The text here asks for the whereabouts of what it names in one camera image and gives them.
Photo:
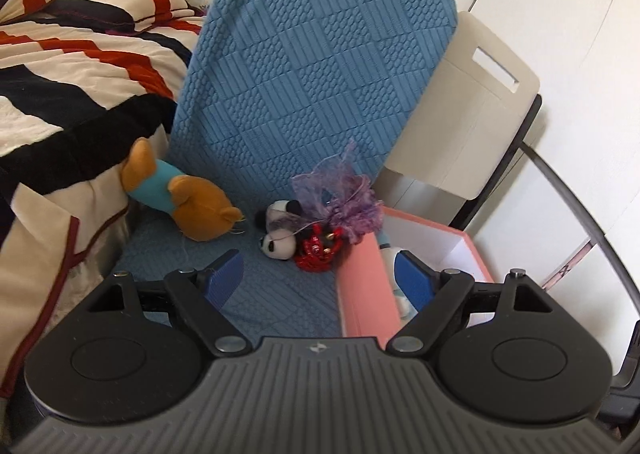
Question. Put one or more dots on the white cardboard sheet with slot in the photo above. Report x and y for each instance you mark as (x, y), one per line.
(465, 108)

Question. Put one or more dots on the small panda plush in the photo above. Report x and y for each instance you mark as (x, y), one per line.
(280, 216)
(277, 246)

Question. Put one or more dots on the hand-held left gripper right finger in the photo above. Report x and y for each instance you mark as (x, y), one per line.
(411, 284)

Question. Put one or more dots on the striped red black white blanket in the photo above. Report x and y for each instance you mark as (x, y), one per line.
(65, 108)

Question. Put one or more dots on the white and blue toy figure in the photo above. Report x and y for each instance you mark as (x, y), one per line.
(387, 254)

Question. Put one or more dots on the pink storage box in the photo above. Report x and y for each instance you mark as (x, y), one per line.
(367, 294)

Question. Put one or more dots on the purple organza pouch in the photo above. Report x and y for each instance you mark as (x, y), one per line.
(345, 204)

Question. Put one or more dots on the brown teddy bear plush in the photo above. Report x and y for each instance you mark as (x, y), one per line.
(197, 206)

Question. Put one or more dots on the black chair frame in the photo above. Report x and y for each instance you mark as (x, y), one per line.
(505, 158)

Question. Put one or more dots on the blue textured chair cushion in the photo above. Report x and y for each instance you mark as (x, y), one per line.
(310, 83)

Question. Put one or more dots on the black plastic object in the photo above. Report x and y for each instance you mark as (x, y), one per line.
(625, 384)

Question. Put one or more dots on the red knot ornament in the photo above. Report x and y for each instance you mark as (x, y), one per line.
(317, 249)

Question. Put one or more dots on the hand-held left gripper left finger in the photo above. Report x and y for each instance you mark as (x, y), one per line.
(226, 279)

